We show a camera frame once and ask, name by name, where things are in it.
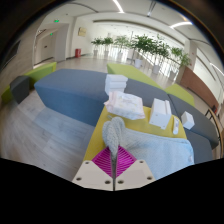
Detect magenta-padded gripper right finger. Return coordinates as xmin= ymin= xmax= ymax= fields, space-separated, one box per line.
xmin=114 ymin=145 xmax=156 ymax=192

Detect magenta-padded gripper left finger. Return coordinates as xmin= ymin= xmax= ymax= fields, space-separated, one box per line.
xmin=71 ymin=146 xmax=115 ymax=192

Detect light blue towel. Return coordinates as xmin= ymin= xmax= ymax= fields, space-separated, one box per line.
xmin=101 ymin=116 xmax=195 ymax=181

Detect white toothpaste tube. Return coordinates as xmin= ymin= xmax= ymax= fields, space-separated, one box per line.
xmin=172 ymin=116 xmax=180 ymax=136

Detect large white box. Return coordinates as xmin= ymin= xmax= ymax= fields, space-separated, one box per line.
xmin=148 ymin=98 xmax=173 ymax=131

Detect small white box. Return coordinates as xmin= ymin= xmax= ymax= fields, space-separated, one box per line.
xmin=180 ymin=110 xmax=196 ymax=131

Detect grey angled bench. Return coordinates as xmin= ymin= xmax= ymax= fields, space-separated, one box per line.
xmin=167 ymin=93 xmax=220 ymax=150

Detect long blue-grey bench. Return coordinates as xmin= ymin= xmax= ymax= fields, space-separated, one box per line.
xmin=33 ymin=68 xmax=171 ymax=128

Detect stack of white boxes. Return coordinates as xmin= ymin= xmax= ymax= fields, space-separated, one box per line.
xmin=104 ymin=73 xmax=129 ymax=97

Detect small lime green bench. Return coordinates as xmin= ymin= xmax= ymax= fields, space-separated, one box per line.
xmin=163 ymin=83 xmax=196 ymax=108

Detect wooden framed chair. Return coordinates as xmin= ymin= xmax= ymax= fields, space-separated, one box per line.
xmin=204 ymin=106 xmax=224 ymax=144

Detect lime green wedge bench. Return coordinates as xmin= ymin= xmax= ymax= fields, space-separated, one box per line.
xmin=106 ymin=62 xmax=164 ymax=90

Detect brown wooden counter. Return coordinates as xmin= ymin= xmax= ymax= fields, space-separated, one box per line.
xmin=179 ymin=65 xmax=221 ymax=111

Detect dark grey cube ottoman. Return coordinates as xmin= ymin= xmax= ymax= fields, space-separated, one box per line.
xmin=9 ymin=75 xmax=32 ymax=105

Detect long lime green bench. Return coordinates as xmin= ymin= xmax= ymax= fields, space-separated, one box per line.
xmin=0 ymin=61 xmax=58 ymax=105

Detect row of potted plants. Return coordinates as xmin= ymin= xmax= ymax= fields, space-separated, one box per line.
xmin=90 ymin=33 xmax=193 ymax=78

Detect ceiling strip lights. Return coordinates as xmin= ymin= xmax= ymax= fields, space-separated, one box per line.
xmin=111 ymin=0 xmax=194 ymax=29

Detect framed wall picture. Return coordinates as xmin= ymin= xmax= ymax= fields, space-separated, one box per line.
xmin=77 ymin=26 xmax=87 ymax=38

